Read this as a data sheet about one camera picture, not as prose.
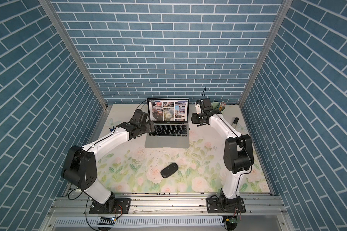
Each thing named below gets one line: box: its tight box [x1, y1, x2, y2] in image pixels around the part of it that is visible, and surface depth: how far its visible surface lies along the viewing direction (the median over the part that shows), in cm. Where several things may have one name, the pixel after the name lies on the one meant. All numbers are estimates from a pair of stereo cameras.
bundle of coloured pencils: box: [218, 101, 227, 112], surface depth 101 cm
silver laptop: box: [144, 98, 190, 149], surface depth 104 cm
